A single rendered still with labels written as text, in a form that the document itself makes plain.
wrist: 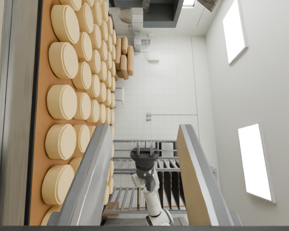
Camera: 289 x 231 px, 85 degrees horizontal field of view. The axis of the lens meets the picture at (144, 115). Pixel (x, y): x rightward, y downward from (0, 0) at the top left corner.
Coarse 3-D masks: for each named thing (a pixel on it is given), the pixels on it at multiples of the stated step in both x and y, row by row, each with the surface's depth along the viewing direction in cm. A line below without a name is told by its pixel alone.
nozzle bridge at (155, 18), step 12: (120, 0) 73; (132, 0) 73; (144, 0) 64; (156, 0) 70; (168, 0) 70; (180, 0) 60; (144, 12) 71; (156, 12) 72; (168, 12) 72; (180, 12) 66; (144, 24) 74; (156, 24) 74; (168, 24) 74
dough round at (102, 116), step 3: (99, 105) 40; (102, 105) 40; (102, 108) 40; (105, 108) 42; (102, 111) 40; (105, 111) 42; (102, 114) 40; (105, 114) 42; (99, 117) 39; (102, 117) 40; (105, 117) 42; (99, 120) 39; (102, 120) 40; (105, 120) 42
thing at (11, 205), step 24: (24, 0) 22; (24, 24) 22; (24, 48) 22; (24, 72) 22; (24, 96) 21; (24, 120) 21; (24, 144) 21; (24, 168) 21; (0, 192) 20; (24, 192) 20; (0, 216) 20
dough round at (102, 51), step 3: (102, 42) 40; (105, 42) 42; (102, 45) 40; (105, 45) 42; (99, 48) 40; (102, 48) 40; (105, 48) 42; (99, 51) 40; (102, 51) 40; (105, 51) 42; (102, 54) 41; (105, 54) 42; (102, 57) 41; (105, 57) 42
